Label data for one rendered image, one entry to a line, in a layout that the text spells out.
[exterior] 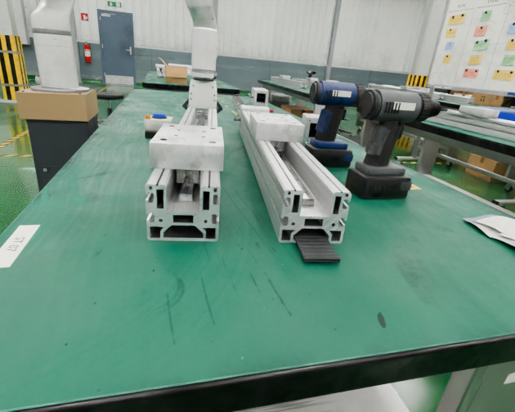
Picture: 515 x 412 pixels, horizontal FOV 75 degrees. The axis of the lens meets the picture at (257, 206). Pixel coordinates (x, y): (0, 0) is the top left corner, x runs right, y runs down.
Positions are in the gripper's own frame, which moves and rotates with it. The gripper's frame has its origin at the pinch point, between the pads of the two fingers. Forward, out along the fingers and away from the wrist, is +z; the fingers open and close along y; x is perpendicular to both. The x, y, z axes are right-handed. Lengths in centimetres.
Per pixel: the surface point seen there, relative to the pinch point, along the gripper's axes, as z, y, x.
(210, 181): -6, -4, 84
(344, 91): -17, -37, 43
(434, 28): -128, -483, -655
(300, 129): -9, -24, 54
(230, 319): 2, -6, 102
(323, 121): -10, -33, 42
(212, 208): -3, -4, 86
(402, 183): -1, -44, 66
